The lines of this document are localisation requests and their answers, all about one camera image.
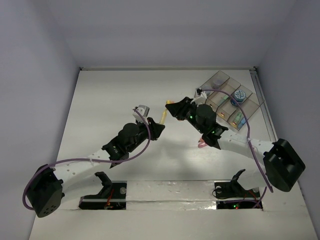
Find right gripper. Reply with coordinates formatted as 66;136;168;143
166;96;205;134

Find yellow highlighter body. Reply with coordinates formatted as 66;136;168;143
159;110;167;125

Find paperclip jar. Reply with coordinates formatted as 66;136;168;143
211;78;225;89

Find clear green highlighter body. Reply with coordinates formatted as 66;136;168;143
218;95;229;106

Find blue lid pin jar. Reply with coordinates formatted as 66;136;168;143
230;89;247;106

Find blue highlighter pen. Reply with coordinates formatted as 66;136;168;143
237;118;246;129

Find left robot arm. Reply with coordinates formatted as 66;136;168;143
22;117;165;218

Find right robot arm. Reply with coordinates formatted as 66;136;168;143
165;97;306;196

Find pink highlighter pen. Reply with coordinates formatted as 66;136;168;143
197;141;207;149

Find clear compartment organizer tray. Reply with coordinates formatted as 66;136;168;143
195;70;264;131

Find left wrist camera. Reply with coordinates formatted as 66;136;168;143
132;104;150;124

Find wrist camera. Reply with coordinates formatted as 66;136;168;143
132;104;150;124
191;88;211;105

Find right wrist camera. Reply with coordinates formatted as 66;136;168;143
191;88;211;105

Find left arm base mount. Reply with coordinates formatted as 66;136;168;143
78;171;127;211

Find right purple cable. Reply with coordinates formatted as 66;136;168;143
202;88;275;210

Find purple cable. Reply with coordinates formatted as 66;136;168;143
22;108;151;211
202;88;275;210

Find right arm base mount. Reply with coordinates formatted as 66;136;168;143
211;169;263;210

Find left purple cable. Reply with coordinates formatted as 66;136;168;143
22;108;151;211

